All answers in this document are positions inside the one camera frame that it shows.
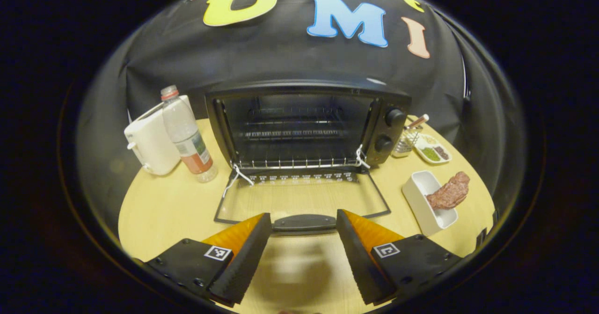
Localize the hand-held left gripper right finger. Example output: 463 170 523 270
336 209 468 306

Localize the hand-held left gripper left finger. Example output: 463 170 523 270
136 212 273 307

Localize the brown meat steak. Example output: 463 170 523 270
426 171 470 211

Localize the black electric oven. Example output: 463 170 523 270
205 80 412 235

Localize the white rectangular tray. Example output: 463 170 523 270
402 170 459 236

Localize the white divided plate with beans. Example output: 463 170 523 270
414 134 453 165

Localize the clear plastic bottle red label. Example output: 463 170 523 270
161 85 219 183

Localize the red and white stick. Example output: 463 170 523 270
406 114 430 130

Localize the white toaster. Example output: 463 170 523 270
124 95 192 176

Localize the black backdrop cloth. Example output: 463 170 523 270
77 0 527 221

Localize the small wire basket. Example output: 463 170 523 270
391 122 424 158

